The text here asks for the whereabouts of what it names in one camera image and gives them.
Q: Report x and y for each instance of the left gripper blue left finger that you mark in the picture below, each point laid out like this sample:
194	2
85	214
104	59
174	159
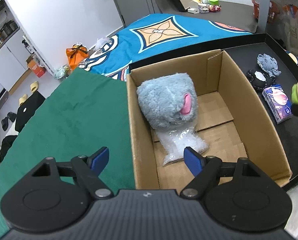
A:
98	161

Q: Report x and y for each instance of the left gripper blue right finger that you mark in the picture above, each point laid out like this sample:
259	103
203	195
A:
194	161

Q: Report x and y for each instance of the purple tissue pack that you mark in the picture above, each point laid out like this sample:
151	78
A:
278	103

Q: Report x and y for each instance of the white soft bundle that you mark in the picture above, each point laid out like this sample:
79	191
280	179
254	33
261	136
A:
175	140

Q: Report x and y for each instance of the black heart soft toy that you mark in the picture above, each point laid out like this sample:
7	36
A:
260	80

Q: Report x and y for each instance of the grey fluffy plush toy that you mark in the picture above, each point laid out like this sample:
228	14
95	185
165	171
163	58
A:
168	101

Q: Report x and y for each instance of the black shallow tray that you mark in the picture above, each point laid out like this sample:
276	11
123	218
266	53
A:
246	59

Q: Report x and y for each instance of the green cloth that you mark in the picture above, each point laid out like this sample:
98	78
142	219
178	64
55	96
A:
84	113

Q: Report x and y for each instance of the black chair back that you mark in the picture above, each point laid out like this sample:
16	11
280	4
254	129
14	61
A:
28	109

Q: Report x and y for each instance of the orange gift bag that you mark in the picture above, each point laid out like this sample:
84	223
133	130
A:
76	54

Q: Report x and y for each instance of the blue patterned blanket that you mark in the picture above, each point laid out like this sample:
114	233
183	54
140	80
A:
159	37

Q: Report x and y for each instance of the grey sofa mattress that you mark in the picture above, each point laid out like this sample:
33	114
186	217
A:
189	2

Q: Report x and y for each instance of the orange cardboard box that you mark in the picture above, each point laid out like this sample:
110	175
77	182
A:
34	65

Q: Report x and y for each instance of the green cup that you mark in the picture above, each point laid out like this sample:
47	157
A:
214	2

